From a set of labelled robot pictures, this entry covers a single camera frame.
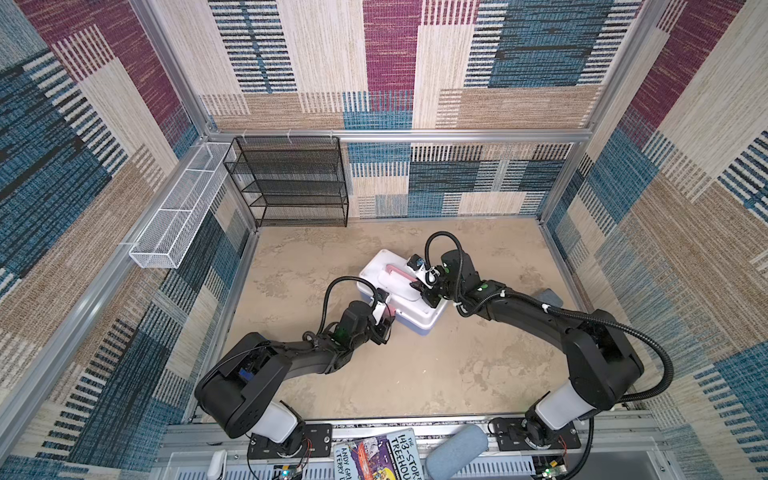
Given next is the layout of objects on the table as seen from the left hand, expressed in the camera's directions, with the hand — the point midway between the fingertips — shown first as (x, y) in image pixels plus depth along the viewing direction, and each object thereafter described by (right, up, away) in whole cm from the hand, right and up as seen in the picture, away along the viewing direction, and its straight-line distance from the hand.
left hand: (387, 309), depth 89 cm
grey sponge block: (+50, +3, +6) cm, 51 cm away
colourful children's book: (+1, -30, -19) cm, 36 cm away
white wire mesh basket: (-52, +19, -19) cm, 58 cm away
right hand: (+8, +7, -1) cm, 11 cm away
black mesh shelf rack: (-36, +42, +22) cm, 59 cm away
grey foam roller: (+13, -30, -20) cm, 39 cm away
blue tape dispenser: (-24, -3, -38) cm, 45 cm away
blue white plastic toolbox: (0, +11, +1) cm, 11 cm away
